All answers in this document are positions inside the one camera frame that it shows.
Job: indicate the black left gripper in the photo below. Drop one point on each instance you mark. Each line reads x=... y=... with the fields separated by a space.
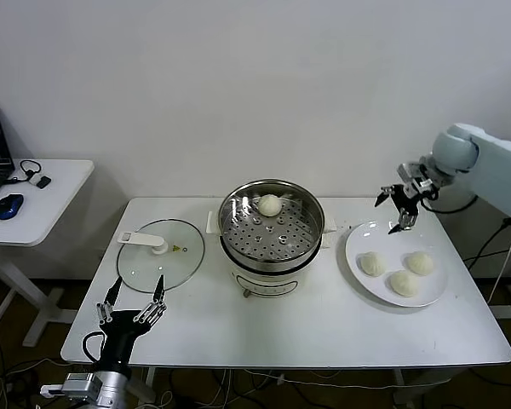
x=121 y=324

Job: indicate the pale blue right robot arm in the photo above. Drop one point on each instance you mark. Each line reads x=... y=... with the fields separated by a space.
x=455 y=153

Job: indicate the white steamed baozi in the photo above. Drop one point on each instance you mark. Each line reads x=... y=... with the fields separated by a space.
x=269 y=204
x=419 y=263
x=404 y=283
x=371 y=263

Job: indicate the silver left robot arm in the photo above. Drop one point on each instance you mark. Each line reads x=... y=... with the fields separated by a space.
x=106 y=385

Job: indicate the small white adapter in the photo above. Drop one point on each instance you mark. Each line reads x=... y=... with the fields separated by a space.
x=34 y=179

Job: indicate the blue computer mouse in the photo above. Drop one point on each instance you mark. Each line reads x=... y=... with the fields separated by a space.
x=9 y=205

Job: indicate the stainless steel steamer basket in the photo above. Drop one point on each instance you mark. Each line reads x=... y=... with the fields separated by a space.
x=272 y=247

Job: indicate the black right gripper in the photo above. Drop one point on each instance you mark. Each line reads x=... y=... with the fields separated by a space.
x=409 y=197

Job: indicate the small black dongle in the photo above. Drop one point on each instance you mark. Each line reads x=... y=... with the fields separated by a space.
x=44 y=182

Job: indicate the white round plate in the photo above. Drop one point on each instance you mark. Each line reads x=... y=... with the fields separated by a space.
x=434 y=281

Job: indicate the white side table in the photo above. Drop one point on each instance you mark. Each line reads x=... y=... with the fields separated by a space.
x=55 y=204

